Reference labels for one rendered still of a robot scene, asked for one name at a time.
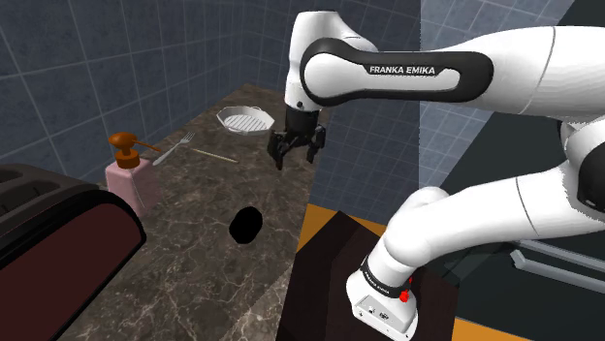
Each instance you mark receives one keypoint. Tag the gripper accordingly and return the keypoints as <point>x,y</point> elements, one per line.
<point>301,121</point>

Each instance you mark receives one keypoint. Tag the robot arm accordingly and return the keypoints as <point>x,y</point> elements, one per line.
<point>472,222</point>

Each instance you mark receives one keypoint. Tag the white ridged octagonal dish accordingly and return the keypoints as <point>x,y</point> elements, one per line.
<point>245,121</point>

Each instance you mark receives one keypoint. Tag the thin yellow stick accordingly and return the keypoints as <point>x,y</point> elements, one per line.
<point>215,155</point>

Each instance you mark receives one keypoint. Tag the black rounded object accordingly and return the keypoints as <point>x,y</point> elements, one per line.
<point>245,225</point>

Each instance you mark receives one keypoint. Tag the silver fork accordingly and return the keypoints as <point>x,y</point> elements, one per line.
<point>174,148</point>

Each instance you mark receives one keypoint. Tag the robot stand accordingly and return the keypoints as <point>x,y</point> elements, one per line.
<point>321,278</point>

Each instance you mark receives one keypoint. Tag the pink soap dispenser brown pump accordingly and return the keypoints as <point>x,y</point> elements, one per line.
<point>133,182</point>

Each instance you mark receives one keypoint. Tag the dark red toaster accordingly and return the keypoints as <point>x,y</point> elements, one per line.
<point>56,255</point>

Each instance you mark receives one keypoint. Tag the grey metal rail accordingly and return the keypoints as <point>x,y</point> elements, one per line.
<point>557,262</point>

